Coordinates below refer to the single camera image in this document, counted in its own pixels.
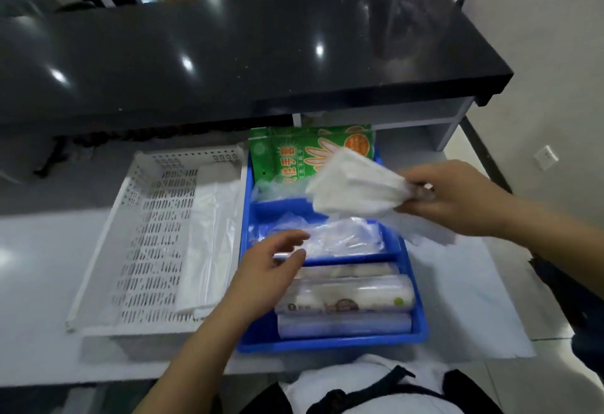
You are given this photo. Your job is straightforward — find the blue plastic divided tray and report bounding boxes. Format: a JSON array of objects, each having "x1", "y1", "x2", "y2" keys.
[{"x1": 237, "y1": 147, "x2": 429, "y2": 354}]

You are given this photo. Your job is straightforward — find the black counter shelf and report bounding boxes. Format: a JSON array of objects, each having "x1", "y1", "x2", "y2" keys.
[{"x1": 0, "y1": 0, "x2": 514, "y2": 132}]

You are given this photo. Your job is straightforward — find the person's left forearm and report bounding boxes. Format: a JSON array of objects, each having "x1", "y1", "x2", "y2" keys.
[{"x1": 133, "y1": 305, "x2": 274, "y2": 414}]

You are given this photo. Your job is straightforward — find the thin white bag roll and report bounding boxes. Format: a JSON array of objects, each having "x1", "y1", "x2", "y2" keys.
[{"x1": 296, "y1": 263, "x2": 402, "y2": 280}]

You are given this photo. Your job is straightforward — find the person's right hand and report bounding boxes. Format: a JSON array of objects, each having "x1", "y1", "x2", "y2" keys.
[{"x1": 394, "y1": 160, "x2": 512, "y2": 238}]

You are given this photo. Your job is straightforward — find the white wall socket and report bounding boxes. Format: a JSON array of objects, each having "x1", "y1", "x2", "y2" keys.
[{"x1": 534, "y1": 145, "x2": 560, "y2": 172}]

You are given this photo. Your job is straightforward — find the white plastic bags bundle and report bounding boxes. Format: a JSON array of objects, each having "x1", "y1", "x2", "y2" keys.
[{"x1": 306, "y1": 147, "x2": 457, "y2": 247}]

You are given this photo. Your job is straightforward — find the clear plastic bags pile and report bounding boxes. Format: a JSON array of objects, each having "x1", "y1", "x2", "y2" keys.
[{"x1": 249, "y1": 213, "x2": 392, "y2": 259}]

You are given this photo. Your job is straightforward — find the person's left hand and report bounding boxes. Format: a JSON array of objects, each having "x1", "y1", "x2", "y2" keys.
[{"x1": 227, "y1": 230, "x2": 310, "y2": 326}]

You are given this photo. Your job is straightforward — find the clear plastic wrap roll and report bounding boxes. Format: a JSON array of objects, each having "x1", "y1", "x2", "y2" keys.
[{"x1": 277, "y1": 313, "x2": 413, "y2": 339}]

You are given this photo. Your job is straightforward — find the person's right forearm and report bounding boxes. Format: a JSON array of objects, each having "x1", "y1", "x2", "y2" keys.
[{"x1": 495, "y1": 192, "x2": 604, "y2": 308}]

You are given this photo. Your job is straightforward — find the white flat plastic bags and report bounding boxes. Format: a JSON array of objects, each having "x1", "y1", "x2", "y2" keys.
[{"x1": 174, "y1": 181, "x2": 244, "y2": 319}]

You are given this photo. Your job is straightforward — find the person's white shirt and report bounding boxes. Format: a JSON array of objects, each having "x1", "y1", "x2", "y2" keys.
[{"x1": 282, "y1": 354, "x2": 456, "y2": 414}]

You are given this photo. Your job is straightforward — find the green disposable gloves packet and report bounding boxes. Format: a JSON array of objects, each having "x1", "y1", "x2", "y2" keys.
[{"x1": 249, "y1": 125, "x2": 374, "y2": 185}]

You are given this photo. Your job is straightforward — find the clear loose gloves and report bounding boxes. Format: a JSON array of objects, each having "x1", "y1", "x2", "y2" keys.
[{"x1": 251, "y1": 178, "x2": 314, "y2": 204}]

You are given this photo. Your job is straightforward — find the black shoulder strap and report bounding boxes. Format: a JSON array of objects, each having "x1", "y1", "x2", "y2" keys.
[{"x1": 308, "y1": 365, "x2": 454, "y2": 414}]

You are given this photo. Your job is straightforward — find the white perforated plastic basket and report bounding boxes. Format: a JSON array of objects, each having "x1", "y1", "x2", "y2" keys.
[{"x1": 65, "y1": 145, "x2": 249, "y2": 337}]

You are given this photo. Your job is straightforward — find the white plastic bag roll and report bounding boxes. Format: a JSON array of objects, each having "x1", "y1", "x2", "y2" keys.
[{"x1": 275, "y1": 275, "x2": 416, "y2": 314}]

